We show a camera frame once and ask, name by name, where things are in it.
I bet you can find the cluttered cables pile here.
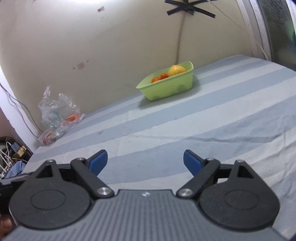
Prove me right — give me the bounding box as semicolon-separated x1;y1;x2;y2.
0;136;33;180

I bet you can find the right hand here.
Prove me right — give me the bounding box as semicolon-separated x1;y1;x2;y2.
0;214;13;238

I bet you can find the green plastic basin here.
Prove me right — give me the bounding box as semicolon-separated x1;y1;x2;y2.
136;61;194;101

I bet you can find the orange mandarin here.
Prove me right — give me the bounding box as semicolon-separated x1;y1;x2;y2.
160;73;168;79
151;77;161;83

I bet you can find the clear plastic bag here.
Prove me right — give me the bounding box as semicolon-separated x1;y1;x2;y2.
38;87;85;146

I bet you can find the black tape cross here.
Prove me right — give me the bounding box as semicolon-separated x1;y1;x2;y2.
165;0;216;19

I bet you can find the yellow pomelo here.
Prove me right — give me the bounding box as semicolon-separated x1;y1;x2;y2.
167;65;187;77

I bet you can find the orange fruit in bag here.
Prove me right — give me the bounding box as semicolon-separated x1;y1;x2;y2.
66;114;79;122

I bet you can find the grey wall cable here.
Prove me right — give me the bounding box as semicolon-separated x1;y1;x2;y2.
176;12;187;65

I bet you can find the window frame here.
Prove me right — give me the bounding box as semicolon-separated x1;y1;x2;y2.
236;0;295;70

